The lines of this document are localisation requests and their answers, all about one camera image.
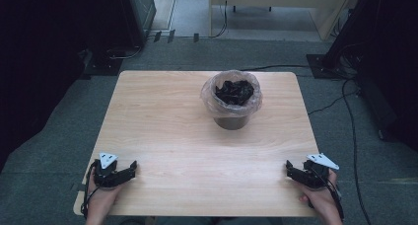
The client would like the person's dark clothing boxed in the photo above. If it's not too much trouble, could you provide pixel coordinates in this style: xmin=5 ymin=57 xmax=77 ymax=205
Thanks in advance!
xmin=116 ymin=215 xmax=275 ymax=225

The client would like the black hanging cable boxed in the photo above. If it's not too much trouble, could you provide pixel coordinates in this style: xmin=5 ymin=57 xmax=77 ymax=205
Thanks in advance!
xmin=210 ymin=0 xmax=230 ymax=39

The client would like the person's right hand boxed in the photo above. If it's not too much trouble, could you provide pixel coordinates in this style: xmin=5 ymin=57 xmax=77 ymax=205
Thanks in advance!
xmin=297 ymin=169 xmax=340 ymax=218

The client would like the dark curtain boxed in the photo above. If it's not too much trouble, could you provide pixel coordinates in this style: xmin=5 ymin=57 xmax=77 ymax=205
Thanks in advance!
xmin=323 ymin=0 xmax=418 ymax=154
xmin=0 ymin=0 xmax=132 ymax=174

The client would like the black looped cable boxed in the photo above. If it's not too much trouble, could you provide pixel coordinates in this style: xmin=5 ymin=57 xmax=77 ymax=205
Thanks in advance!
xmin=106 ymin=44 xmax=144 ymax=61

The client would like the beige wooden partition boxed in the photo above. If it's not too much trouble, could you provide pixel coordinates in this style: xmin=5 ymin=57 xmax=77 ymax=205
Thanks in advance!
xmin=208 ymin=0 xmax=361 ymax=42

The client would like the black stand base plate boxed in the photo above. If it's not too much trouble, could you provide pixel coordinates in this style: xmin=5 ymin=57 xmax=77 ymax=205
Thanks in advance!
xmin=306 ymin=52 xmax=349 ymax=80
xmin=82 ymin=53 xmax=124 ymax=77

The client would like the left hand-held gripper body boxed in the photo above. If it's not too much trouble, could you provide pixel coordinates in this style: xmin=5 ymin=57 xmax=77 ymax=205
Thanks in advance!
xmin=93 ymin=152 xmax=120 ymax=188

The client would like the thin black floor cable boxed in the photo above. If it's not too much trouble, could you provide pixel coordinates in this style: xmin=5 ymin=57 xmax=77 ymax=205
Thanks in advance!
xmin=307 ymin=89 xmax=361 ymax=116

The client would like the long black floor cable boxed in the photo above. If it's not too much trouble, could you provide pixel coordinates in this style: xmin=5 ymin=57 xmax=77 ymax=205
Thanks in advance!
xmin=340 ymin=77 xmax=373 ymax=225

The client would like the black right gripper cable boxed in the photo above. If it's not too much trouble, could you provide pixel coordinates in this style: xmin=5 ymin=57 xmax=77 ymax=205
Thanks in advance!
xmin=313 ymin=169 xmax=346 ymax=221

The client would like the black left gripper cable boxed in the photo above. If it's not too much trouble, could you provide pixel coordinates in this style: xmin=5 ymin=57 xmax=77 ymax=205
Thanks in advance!
xmin=80 ymin=160 xmax=101 ymax=220

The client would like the clear plastic trash bag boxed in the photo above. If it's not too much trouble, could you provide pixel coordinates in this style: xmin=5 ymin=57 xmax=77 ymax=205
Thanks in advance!
xmin=199 ymin=69 xmax=263 ymax=118

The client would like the crumpled black plastic waste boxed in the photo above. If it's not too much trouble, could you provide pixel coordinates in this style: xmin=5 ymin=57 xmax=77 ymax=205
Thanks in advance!
xmin=214 ymin=79 xmax=255 ymax=107

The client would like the brown trash bin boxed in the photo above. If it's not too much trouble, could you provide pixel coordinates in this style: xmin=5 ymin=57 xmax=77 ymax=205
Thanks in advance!
xmin=213 ymin=113 xmax=251 ymax=131

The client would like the person's left hand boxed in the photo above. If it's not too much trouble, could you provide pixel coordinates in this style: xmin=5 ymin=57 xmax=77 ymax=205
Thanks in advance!
xmin=86 ymin=176 xmax=125 ymax=217

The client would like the black cabinet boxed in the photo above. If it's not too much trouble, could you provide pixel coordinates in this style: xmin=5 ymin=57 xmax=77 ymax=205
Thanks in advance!
xmin=116 ymin=0 xmax=158 ymax=49

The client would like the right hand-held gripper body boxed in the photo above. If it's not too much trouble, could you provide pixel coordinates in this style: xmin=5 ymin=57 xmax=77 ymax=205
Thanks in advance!
xmin=297 ymin=152 xmax=340 ymax=190

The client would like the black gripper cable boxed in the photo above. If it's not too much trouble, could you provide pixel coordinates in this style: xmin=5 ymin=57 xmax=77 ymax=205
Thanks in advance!
xmin=313 ymin=169 xmax=346 ymax=221
xmin=80 ymin=160 xmax=101 ymax=220

